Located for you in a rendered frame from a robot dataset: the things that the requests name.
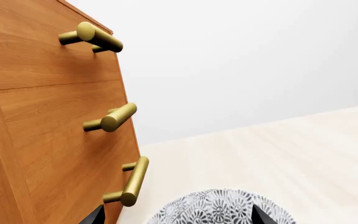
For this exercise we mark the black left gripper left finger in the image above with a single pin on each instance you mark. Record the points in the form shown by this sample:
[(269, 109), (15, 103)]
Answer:
[(95, 217)]

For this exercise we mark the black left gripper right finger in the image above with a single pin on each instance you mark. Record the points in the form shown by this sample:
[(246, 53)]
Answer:
[(260, 217)]

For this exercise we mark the grey floral patterned plate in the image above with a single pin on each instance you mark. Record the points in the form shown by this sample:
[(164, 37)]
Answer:
[(216, 207)]

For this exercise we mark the wooden drawer cabinet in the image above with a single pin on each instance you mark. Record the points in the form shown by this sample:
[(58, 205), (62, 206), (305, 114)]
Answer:
[(42, 116)]

